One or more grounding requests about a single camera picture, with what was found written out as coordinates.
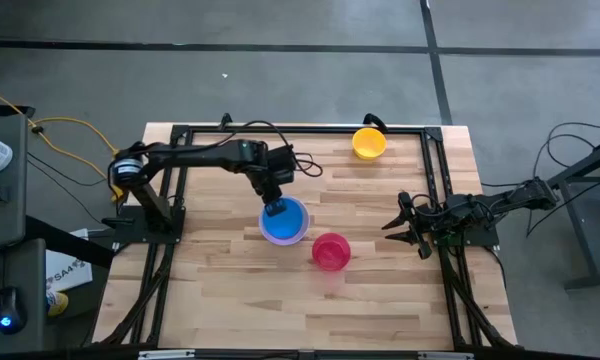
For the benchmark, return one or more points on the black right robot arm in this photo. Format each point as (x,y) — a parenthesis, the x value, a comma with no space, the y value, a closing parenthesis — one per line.
(510,200)

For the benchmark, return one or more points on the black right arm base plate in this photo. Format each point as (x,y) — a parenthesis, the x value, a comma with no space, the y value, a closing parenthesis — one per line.
(485,237)

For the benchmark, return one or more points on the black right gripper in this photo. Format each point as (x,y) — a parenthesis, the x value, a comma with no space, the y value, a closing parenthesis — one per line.
(427,220)

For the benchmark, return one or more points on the small black frame clamp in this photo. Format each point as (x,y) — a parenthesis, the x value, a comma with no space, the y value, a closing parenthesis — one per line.
(225,120)

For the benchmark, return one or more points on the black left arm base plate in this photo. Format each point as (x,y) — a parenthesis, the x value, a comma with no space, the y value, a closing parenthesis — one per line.
(175,232)

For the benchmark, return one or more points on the red plastic bowl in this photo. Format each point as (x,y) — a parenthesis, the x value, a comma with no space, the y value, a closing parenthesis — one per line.
(331,252)

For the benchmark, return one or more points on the grey equipment cart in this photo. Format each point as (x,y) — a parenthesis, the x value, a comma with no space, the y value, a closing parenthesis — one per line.
(2,215)

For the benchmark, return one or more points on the yellow and white cup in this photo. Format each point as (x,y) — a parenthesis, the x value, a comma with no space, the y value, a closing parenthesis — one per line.
(57,304)

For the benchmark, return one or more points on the black computer mouse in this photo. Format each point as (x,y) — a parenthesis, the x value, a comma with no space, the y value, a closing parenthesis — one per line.
(10,310)

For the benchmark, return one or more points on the blue plastic bowl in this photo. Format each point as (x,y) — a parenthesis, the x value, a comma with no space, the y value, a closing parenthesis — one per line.
(285,226)

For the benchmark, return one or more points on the yellow plastic bowl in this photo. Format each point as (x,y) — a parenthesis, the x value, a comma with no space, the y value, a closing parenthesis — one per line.
(369,143)

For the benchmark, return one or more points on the silver table bracket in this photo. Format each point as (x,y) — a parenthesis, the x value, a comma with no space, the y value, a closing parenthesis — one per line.
(166,355)
(445,356)

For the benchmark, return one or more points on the black metal side desk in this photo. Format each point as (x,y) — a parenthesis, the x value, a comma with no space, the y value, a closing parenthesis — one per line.
(586,240)

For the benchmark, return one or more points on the white printed cardboard box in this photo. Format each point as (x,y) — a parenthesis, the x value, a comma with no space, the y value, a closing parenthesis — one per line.
(67,272)

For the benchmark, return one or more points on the black cart strut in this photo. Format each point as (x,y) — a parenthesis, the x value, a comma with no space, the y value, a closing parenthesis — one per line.
(70,242)

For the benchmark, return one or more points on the large black frame clamp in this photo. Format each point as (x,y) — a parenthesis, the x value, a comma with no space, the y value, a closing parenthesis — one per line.
(375,120)

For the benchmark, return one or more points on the black aluminium table frame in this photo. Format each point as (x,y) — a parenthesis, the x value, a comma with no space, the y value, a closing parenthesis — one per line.
(330,130)

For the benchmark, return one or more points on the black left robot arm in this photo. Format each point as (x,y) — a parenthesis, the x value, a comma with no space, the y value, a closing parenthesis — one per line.
(200,155)

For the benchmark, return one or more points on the large white bowl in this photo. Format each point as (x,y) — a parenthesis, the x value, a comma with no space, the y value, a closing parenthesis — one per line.
(300,239)

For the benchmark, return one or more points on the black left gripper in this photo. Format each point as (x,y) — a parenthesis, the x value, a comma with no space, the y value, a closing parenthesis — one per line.
(275,167)

